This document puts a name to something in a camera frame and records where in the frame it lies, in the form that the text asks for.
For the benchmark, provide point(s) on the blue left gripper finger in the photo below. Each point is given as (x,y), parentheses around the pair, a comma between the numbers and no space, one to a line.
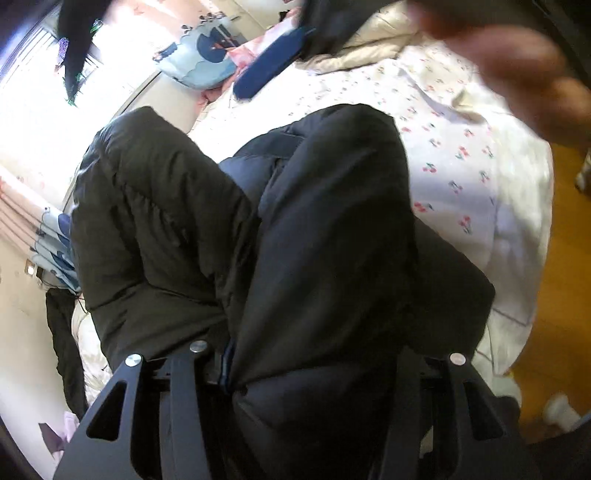
(225,360)

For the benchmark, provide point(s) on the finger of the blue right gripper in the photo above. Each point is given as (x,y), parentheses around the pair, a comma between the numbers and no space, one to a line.
(271,63)

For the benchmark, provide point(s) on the black puffer jacket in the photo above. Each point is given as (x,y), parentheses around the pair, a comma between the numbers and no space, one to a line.
(355,324)

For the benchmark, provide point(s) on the purple folded clothes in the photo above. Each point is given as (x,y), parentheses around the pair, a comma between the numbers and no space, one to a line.
(56,440)

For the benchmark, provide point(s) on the person's right hand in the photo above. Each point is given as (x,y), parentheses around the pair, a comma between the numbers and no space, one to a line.
(526,68)

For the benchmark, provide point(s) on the blue patterned curtain right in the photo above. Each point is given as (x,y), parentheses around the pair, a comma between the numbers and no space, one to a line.
(200,58)

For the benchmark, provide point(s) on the blue patterned curtain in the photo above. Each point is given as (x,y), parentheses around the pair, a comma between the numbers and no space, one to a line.
(52,248)
(200,58)

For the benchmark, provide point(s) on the cream quilted blanket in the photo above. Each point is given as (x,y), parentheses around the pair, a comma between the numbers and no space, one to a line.
(383,36)

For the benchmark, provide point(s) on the blue patterned curtain left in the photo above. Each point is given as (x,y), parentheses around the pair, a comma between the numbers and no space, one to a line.
(52,248)

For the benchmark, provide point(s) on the white cherry print bedsheet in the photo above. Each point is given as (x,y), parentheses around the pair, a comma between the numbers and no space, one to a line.
(479,176)

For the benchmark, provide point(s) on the black garment by wall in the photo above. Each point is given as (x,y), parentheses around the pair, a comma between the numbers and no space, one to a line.
(60,305)

